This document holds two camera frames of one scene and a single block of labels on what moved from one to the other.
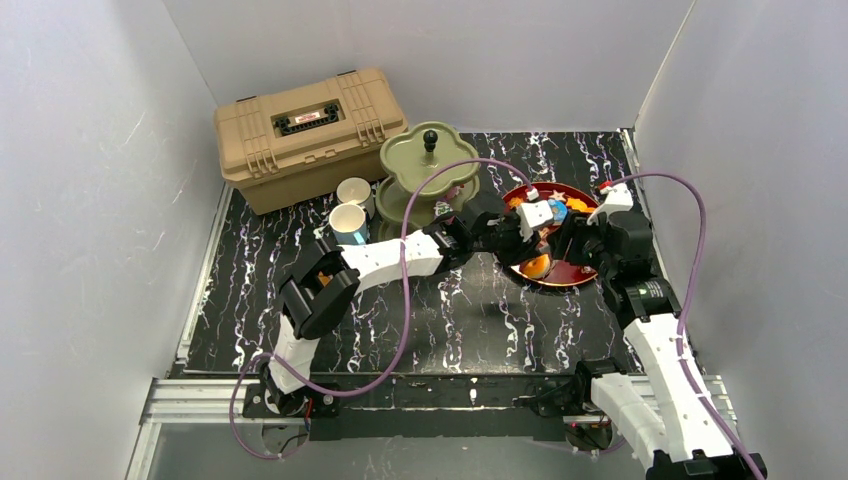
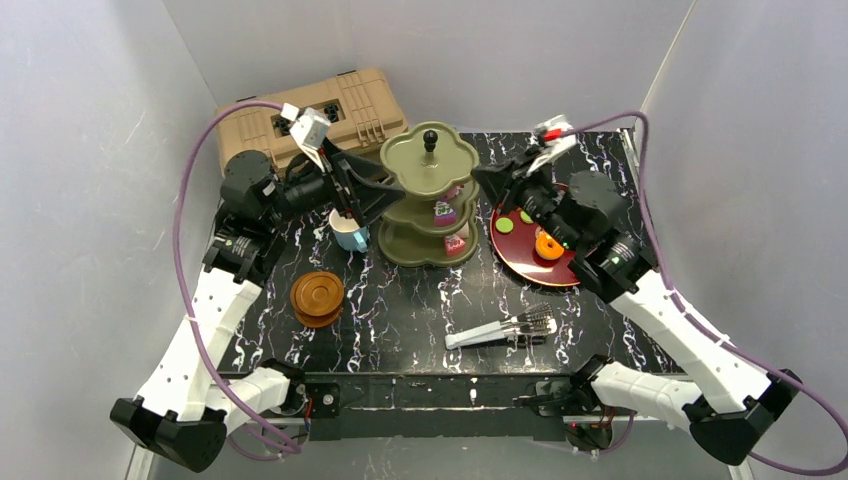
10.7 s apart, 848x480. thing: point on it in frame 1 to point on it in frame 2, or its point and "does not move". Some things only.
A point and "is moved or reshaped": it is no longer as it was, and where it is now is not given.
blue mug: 348,222 does not move
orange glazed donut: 537,267 is moved or reshaped
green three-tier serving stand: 411,155 does not move
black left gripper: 515,240 to 341,192
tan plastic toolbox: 299,144 does not move
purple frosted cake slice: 441,208 does not move
